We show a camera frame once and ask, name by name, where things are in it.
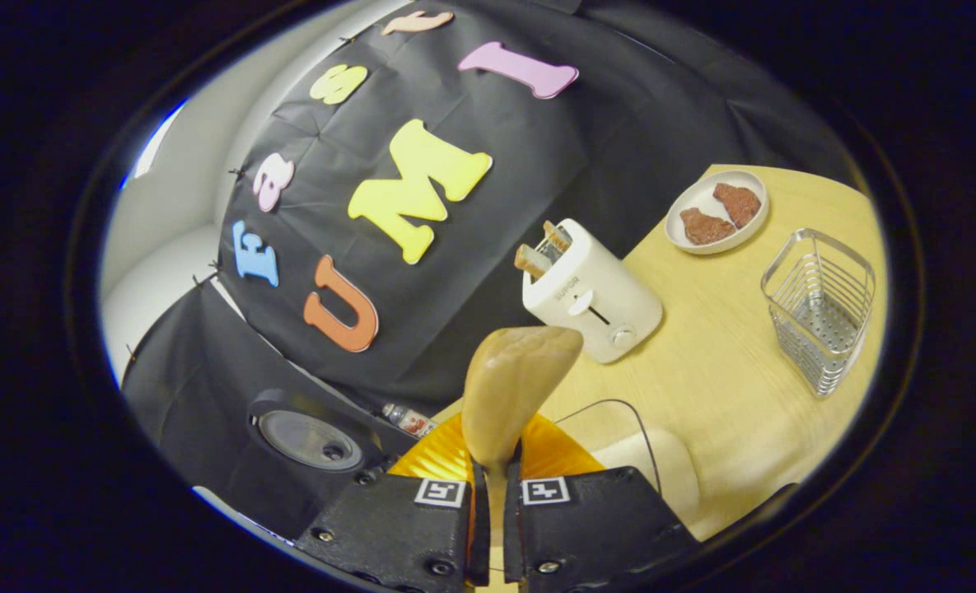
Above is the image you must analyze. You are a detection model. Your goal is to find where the small clear bottle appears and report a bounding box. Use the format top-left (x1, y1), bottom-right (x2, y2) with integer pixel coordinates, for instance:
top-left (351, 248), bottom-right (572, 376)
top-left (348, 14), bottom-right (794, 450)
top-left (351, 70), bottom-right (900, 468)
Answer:
top-left (381, 403), bottom-right (437, 438)

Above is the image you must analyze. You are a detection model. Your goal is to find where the brown meat piece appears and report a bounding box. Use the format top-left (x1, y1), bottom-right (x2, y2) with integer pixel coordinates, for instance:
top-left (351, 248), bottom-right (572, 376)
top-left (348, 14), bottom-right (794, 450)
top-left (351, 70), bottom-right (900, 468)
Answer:
top-left (712, 182), bottom-right (763, 230)
top-left (680, 208), bottom-right (737, 246)

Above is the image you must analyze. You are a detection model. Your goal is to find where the white round plate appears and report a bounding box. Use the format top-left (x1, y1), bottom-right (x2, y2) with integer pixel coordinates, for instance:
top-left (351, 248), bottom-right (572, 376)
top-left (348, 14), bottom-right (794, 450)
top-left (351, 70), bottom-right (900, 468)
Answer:
top-left (665, 170), bottom-right (770, 255)

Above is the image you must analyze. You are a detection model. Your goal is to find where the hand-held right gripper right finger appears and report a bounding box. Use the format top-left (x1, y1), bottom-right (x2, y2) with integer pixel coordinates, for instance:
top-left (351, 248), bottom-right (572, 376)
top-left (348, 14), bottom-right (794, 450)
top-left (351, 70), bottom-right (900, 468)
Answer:
top-left (504, 412), bottom-right (698, 593)

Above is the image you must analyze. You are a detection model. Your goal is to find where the wooden spoon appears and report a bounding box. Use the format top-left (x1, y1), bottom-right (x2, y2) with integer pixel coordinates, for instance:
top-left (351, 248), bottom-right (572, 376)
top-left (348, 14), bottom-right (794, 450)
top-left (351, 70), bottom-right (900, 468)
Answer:
top-left (461, 326), bottom-right (585, 593)

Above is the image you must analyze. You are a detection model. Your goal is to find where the white toaster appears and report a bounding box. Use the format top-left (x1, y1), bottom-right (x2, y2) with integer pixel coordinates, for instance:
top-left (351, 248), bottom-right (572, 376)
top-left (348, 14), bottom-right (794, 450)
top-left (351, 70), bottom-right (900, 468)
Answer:
top-left (522, 218), bottom-right (664, 364)

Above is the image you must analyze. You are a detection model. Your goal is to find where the grey rice cooker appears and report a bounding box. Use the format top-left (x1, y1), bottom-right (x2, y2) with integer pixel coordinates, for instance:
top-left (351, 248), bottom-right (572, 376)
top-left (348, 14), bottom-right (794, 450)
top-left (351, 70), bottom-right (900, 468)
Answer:
top-left (245, 387), bottom-right (414, 495)

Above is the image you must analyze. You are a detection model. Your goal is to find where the metal wire chopstick holder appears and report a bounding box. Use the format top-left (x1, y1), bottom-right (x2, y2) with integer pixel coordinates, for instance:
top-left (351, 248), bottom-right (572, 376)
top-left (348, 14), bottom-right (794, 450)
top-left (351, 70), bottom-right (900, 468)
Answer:
top-left (760, 228), bottom-right (877, 398)

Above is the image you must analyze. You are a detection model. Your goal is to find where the black backdrop cloth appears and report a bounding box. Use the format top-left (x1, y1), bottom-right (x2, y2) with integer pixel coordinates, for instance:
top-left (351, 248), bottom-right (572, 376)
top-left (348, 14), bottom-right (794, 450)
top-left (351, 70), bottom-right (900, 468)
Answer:
top-left (121, 0), bottom-right (859, 540)

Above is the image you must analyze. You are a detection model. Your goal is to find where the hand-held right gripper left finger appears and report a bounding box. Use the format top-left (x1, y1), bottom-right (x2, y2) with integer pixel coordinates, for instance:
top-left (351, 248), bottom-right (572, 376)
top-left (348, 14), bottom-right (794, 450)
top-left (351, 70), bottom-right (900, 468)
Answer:
top-left (294, 412), bottom-right (490, 593)

